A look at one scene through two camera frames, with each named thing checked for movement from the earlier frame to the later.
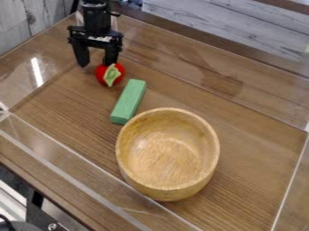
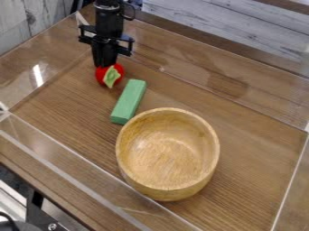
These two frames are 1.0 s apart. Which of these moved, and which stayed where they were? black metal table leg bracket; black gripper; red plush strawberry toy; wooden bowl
Moved: black gripper
Stayed: red plush strawberry toy; black metal table leg bracket; wooden bowl
